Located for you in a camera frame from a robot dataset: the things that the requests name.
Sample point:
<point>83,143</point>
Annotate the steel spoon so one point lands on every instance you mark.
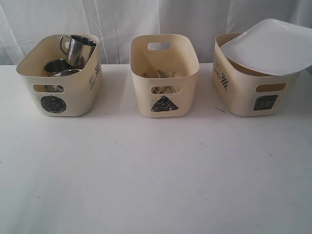
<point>154,90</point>

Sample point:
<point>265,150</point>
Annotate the steel mug front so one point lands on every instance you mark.
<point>79,51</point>

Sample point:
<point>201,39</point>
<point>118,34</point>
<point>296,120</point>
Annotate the steel mug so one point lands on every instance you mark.
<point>57,66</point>
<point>79,51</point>

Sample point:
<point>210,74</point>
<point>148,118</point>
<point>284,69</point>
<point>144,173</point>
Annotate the white square plate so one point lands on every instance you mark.
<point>272,47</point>

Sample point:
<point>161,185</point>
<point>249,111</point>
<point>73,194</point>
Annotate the steel table knife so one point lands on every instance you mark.
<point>165,89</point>

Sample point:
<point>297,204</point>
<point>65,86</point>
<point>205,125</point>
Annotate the wooden chopstick pale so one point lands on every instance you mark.
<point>164,89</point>

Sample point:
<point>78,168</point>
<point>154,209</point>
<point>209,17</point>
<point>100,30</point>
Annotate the steel fork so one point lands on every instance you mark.
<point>170,74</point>

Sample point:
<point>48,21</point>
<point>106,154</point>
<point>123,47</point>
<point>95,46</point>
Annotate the cream bin with triangle mark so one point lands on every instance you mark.
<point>168,53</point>

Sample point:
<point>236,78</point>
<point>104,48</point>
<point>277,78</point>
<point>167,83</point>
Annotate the cream bin with square mark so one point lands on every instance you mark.
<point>248,93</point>

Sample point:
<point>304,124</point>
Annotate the cream bin with circle mark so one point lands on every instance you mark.
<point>67,96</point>

